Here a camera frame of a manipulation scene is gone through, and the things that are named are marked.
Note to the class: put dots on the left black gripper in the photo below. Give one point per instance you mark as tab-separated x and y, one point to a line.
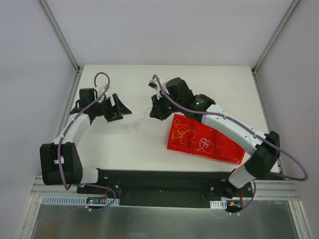
111	109

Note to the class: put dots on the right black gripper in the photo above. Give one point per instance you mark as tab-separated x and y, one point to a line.
160	107

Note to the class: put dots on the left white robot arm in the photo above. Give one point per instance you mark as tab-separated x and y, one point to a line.
60	160

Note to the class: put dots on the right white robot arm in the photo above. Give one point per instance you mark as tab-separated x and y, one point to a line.
174	96

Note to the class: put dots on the red three-compartment bin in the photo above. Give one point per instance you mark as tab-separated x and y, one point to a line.
188	136

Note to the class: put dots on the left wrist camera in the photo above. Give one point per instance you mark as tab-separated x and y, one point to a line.
102	89

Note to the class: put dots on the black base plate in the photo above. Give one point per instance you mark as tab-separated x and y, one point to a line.
159	188

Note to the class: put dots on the left white cable duct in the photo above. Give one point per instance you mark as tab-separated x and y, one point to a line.
79	201

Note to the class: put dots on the white cable duct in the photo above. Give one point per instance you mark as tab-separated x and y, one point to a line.
79	201
222	204

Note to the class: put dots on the left aluminium frame post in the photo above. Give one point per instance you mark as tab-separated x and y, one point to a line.
59	34

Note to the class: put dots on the right white cable duct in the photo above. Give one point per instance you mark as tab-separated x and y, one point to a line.
222	204

